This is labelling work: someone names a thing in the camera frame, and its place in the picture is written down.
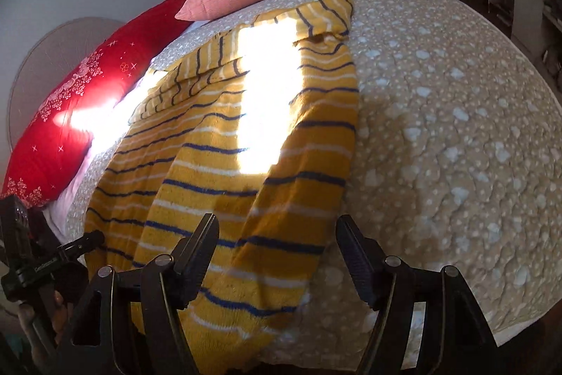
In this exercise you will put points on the white curved headboard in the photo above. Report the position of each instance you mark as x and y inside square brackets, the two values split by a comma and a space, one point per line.
[48, 63]

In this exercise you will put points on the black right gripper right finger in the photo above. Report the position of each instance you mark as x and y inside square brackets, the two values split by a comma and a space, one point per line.
[456, 338]

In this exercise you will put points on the beige dotted quilted bedspread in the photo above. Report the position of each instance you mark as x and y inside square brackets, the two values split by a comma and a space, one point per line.
[457, 161]

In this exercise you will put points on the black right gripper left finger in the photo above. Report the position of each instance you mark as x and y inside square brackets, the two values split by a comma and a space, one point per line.
[128, 323]

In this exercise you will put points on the red floral long pillow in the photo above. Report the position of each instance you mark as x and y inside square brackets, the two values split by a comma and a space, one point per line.
[52, 148]

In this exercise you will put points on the yellow striped knit sweater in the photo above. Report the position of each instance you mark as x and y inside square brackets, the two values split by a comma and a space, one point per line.
[257, 127]

